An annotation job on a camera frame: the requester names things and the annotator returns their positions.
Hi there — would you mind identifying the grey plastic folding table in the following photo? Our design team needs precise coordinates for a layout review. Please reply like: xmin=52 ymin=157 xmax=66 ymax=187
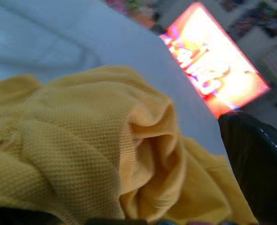
xmin=0 ymin=0 xmax=228 ymax=158

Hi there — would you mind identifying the yellow shirt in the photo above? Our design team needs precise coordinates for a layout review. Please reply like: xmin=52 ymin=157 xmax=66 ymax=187
xmin=0 ymin=65 xmax=258 ymax=225

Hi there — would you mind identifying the bright television screen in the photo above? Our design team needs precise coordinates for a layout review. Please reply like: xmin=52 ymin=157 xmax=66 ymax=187
xmin=159 ymin=1 xmax=271 ymax=119

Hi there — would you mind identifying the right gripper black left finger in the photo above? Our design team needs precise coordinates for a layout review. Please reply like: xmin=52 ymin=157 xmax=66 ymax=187
xmin=0 ymin=207 xmax=64 ymax=225

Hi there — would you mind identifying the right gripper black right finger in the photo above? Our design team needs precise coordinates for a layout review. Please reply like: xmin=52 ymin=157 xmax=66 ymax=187
xmin=217 ymin=111 xmax=277 ymax=223

